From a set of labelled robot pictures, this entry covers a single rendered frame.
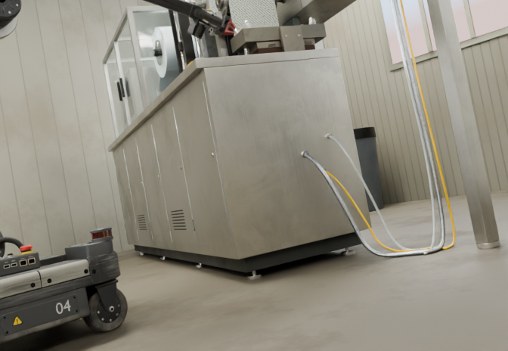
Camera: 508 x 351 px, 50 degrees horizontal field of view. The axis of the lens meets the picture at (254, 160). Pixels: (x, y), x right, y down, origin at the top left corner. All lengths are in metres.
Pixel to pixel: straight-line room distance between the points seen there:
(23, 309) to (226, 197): 0.86
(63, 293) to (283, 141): 1.05
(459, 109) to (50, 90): 3.89
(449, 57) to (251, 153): 0.82
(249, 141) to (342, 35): 3.24
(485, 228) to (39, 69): 4.10
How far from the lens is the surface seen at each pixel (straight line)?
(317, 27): 2.54
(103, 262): 1.78
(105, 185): 5.29
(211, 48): 2.94
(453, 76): 2.12
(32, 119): 5.10
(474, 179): 2.11
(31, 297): 1.69
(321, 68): 2.41
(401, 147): 4.98
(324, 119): 2.37
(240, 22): 2.61
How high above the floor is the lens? 0.36
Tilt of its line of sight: 3 degrees up
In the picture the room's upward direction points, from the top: 10 degrees counter-clockwise
